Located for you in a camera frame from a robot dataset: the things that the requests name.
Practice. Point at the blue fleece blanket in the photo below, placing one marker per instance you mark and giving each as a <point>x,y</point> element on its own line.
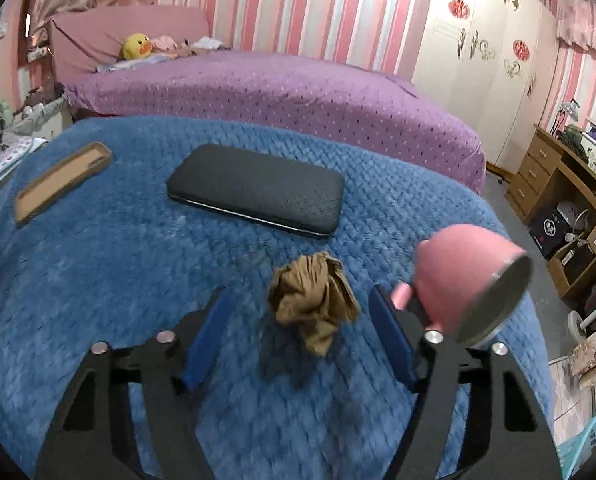
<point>127,270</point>

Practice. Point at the black box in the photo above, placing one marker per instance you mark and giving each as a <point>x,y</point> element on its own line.
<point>550,227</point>

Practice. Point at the brown phone case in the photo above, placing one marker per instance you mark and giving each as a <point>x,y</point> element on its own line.
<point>60,185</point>

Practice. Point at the purple bed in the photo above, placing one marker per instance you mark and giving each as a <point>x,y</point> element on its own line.
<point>278,95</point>

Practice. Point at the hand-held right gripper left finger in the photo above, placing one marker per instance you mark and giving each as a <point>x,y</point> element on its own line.
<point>205,345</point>

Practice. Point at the pink metal cup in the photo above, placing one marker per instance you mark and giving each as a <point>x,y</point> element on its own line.
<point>458,270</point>

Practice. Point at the white wardrobe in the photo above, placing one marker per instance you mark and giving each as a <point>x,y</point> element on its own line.
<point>478,90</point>

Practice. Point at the white floor fan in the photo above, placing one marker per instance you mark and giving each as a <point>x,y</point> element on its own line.
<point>585,317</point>

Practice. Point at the pink headboard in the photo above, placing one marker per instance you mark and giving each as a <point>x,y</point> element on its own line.
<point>92,35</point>

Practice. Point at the pile of clothes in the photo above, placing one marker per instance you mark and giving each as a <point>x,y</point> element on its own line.
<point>192,46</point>

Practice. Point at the olive sock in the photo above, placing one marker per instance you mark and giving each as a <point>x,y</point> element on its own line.
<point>313,300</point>

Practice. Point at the pink curtain valance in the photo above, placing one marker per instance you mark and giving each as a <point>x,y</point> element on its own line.
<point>588,25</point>

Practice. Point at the desk lamp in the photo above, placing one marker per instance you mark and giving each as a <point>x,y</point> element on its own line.
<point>568,112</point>

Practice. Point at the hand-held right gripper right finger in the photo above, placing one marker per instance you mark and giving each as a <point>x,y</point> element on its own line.
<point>390,335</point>

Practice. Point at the wooden desk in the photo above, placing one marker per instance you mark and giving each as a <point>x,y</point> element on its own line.
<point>533,170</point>

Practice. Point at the yellow duck plush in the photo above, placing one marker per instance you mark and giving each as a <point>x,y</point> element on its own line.
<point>136,46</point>

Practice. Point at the black phone case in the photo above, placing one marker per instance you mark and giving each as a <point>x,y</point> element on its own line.
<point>258,190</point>

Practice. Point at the light blue plastic basin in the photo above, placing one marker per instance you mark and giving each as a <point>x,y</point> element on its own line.
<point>585,447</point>

